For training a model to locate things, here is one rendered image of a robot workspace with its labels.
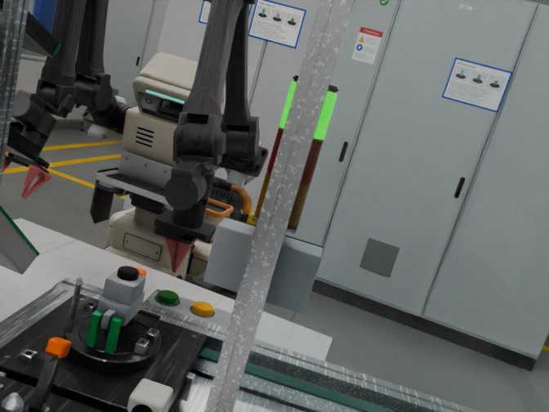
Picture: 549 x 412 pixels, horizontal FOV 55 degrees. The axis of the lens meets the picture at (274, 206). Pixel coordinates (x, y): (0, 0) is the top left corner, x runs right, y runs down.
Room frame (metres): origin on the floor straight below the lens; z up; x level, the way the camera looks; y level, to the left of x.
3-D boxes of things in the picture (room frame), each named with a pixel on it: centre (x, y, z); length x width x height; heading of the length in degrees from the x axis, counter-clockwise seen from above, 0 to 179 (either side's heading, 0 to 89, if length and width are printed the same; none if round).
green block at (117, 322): (0.65, 0.16, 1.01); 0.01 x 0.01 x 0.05; 86
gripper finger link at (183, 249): (0.92, 0.16, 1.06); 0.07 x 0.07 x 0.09; 87
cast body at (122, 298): (0.68, 0.18, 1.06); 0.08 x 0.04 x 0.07; 176
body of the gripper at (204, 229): (0.91, 0.15, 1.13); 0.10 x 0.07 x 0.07; 87
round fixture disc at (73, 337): (0.69, 0.18, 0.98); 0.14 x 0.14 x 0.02
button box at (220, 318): (0.90, 0.08, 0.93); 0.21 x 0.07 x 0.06; 86
